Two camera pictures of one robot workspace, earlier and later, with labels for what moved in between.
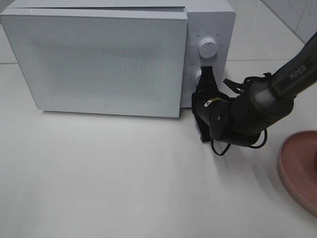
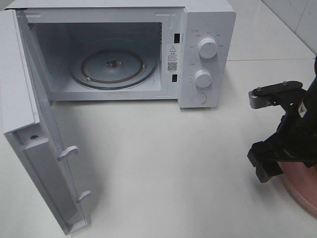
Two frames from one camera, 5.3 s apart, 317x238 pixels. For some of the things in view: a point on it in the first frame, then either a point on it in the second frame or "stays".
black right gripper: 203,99 → 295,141
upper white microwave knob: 208,47 stays
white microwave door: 124,61 → 29,121
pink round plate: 296,169 stays
